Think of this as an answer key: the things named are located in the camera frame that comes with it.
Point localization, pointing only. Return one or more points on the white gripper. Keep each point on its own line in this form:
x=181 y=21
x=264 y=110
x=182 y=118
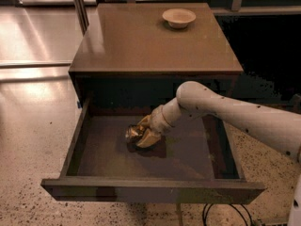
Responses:
x=156 y=121

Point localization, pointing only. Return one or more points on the crushed orange can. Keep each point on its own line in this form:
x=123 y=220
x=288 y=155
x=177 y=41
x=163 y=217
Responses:
x=134 y=133

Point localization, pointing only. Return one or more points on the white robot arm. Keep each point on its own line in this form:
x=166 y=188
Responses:
x=276 y=128

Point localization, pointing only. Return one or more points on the open top drawer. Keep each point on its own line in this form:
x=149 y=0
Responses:
x=195 y=162

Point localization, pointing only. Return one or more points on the grey cabinet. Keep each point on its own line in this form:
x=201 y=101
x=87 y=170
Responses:
x=130 y=60

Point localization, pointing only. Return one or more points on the white ceramic bowl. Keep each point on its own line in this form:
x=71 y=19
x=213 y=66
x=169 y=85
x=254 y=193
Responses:
x=179 y=18

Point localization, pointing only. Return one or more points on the grey floor device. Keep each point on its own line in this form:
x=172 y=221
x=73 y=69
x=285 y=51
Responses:
x=271 y=222

